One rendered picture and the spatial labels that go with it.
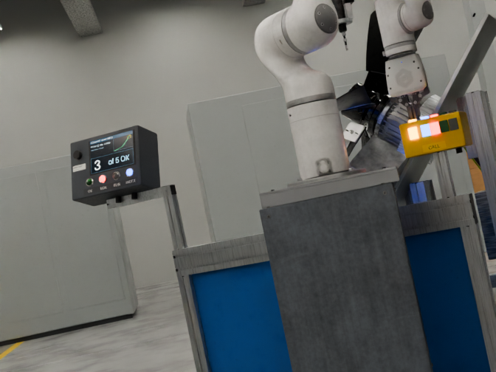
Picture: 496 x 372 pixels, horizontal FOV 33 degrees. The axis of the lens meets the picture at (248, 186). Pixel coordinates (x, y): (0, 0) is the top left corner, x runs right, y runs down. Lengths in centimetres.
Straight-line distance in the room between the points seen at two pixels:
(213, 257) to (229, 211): 563
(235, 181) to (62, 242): 249
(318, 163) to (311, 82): 19
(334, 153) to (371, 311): 37
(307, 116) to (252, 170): 619
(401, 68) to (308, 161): 44
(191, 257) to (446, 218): 77
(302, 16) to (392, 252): 57
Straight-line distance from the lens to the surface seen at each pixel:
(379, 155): 262
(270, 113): 822
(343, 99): 249
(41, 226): 978
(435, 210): 226
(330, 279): 189
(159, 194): 258
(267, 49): 205
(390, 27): 228
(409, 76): 227
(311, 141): 197
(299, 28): 197
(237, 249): 246
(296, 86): 199
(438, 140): 222
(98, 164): 264
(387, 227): 187
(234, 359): 256
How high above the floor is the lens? 94
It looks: 2 degrees up
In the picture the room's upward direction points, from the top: 12 degrees counter-clockwise
